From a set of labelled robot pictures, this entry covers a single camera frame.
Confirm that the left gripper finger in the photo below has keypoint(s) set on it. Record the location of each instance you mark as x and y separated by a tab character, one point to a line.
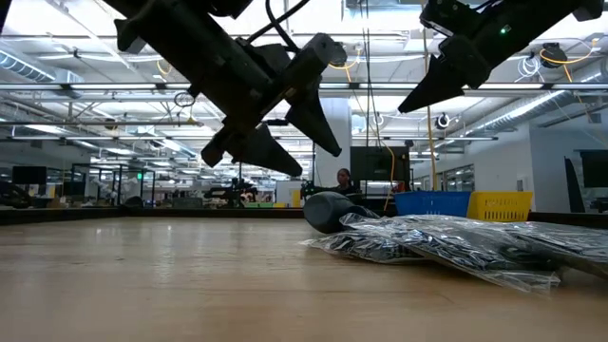
313	119
266	149

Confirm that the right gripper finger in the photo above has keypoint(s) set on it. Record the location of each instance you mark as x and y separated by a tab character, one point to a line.
451	76

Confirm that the grey toiletry bottle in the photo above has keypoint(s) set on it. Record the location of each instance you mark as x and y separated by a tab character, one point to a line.
328	211

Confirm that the background black robot arm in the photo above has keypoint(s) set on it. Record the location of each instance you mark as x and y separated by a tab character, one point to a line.
233	194

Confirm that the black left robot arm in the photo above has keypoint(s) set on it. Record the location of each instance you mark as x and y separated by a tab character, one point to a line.
180	9

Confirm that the person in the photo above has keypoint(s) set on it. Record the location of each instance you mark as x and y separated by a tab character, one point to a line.
344	178

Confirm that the blue plastic basket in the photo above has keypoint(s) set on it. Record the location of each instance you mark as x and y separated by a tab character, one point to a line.
430	205

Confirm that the yellow plastic basket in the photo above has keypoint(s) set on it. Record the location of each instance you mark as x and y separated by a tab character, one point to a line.
501	206

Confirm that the black wall monitor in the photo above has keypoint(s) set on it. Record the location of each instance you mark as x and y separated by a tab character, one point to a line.
380	164

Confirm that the background black frame cell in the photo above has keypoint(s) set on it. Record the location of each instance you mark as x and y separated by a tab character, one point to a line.
114	168

